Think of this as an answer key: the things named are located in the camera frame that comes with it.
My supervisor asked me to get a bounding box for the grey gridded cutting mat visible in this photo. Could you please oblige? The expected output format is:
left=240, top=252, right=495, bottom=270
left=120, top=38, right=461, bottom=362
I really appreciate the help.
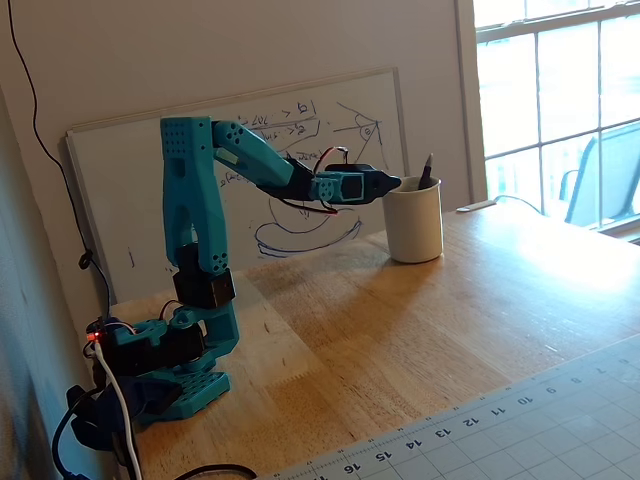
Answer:
left=259, top=335, right=640, bottom=480

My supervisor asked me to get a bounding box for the white ceramic mug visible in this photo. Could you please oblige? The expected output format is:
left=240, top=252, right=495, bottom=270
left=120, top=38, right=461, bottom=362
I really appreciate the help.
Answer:
left=382, top=175, right=445, bottom=265

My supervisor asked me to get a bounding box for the small white flat object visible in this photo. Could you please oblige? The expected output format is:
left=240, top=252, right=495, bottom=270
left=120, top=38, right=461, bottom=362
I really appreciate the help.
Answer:
left=455, top=199, right=499, bottom=214

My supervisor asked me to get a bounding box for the thin black wall cable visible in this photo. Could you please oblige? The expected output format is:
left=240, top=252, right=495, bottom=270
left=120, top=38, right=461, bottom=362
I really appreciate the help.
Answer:
left=7, top=0, right=115, bottom=307

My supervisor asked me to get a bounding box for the white window frame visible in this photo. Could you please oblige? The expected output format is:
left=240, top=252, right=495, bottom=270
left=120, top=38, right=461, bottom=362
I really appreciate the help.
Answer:
left=453, top=0, right=640, bottom=246

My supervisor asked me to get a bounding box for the blue pen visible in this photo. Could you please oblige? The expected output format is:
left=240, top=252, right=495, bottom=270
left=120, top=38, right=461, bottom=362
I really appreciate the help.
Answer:
left=417, top=153, right=435, bottom=192

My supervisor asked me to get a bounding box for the blue patio chair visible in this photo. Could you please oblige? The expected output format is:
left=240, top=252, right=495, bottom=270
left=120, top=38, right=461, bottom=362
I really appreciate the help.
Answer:
left=558, top=122, right=640, bottom=231

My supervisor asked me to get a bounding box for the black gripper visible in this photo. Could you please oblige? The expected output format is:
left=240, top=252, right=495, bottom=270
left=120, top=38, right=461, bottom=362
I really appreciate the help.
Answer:
left=324, top=162, right=404, bottom=206

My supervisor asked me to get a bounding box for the white usb cable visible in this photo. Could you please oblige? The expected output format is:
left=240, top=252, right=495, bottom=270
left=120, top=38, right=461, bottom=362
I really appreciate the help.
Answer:
left=93, top=343, right=144, bottom=480

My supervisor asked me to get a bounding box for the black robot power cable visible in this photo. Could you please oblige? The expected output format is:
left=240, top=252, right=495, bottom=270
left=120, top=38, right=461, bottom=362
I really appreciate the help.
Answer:
left=169, top=463, right=257, bottom=480

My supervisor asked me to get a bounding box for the blue table clamp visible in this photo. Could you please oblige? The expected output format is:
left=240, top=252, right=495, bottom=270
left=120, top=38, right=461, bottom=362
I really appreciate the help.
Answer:
left=67, top=374, right=182, bottom=451

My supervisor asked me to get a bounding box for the whiteboard with blue writing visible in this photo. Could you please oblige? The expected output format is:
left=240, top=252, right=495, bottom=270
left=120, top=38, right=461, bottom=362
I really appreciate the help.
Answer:
left=64, top=67, right=411, bottom=306

